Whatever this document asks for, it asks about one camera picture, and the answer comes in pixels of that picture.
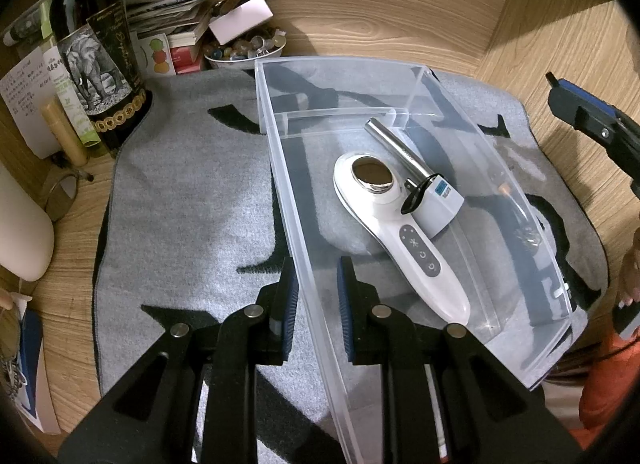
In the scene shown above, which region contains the clear plastic storage bin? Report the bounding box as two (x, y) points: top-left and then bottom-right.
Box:
(256, 56), (575, 463)

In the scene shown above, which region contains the white usb charger plug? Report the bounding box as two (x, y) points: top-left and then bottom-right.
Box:
(412, 175), (464, 239)

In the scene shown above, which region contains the silver metal tube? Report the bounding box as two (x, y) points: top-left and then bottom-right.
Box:
(364, 118), (435, 182)

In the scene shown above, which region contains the white handheld massager device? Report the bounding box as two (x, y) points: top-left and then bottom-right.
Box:
(333, 153), (471, 325)

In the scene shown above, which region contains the orange sleeve forearm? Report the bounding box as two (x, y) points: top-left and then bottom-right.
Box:
(570, 327), (639, 450)

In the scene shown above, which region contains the person right hand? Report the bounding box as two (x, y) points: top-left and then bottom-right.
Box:
(617, 247), (640, 306)

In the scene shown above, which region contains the grey mat with black letters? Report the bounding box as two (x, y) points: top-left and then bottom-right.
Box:
(93, 70), (608, 463)

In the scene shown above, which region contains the white cylindrical speaker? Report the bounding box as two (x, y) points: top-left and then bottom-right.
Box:
(0, 165), (54, 282)

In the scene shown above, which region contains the beige lip balm tube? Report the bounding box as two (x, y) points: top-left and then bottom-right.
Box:
(40, 96), (89, 167)

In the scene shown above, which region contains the white handwritten note card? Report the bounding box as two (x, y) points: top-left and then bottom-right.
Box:
(1, 48), (61, 159)

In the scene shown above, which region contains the white small box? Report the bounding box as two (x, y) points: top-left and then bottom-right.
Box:
(208, 0), (273, 44)

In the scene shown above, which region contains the fruit picture card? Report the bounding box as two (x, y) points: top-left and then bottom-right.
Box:
(139, 34), (176, 78)

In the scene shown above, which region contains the bowl of stones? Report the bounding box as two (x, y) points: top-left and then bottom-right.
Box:
(203, 28), (288, 70)

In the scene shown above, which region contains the dark wine bottle elephant label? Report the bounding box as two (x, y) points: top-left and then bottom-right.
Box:
(50, 0), (152, 153)

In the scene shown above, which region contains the stack of books and papers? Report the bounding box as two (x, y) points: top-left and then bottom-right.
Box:
(128, 0), (213, 78)

